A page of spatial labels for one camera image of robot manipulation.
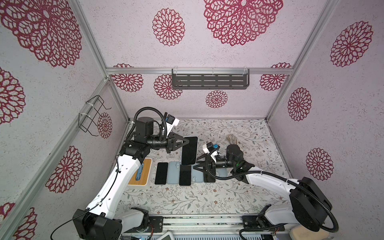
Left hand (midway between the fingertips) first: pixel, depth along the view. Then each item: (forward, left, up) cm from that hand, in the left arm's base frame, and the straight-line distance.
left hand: (187, 143), depth 65 cm
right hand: (-5, -3, -10) cm, 12 cm away
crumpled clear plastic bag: (+25, -30, -32) cm, 50 cm away
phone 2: (-2, +2, -32) cm, 32 cm away
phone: (-1, +16, -32) cm, 36 cm away
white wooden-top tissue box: (-6, +26, -27) cm, 38 cm away
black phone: (-2, -1, -3) cm, 4 cm away
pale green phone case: (0, +9, -32) cm, 33 cm away
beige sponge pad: (-31, -52, -29) cm, 67 cm away
